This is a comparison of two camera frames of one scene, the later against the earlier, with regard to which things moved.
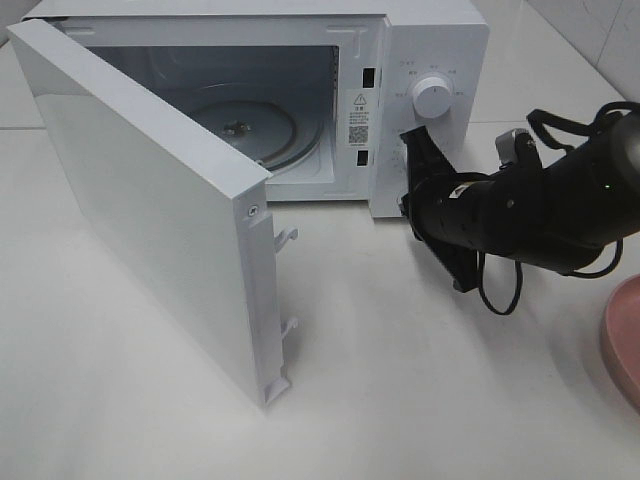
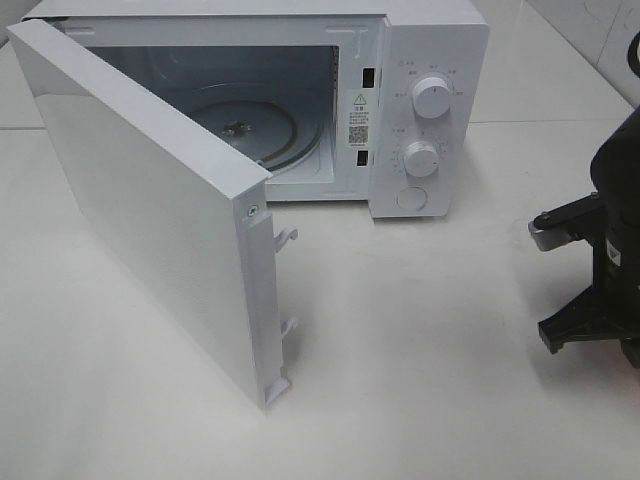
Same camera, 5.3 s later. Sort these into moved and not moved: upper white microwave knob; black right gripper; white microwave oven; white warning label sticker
Moved: black right gripper
Not moved: white warning label sticker; white microwave oven; upper white microwave knob
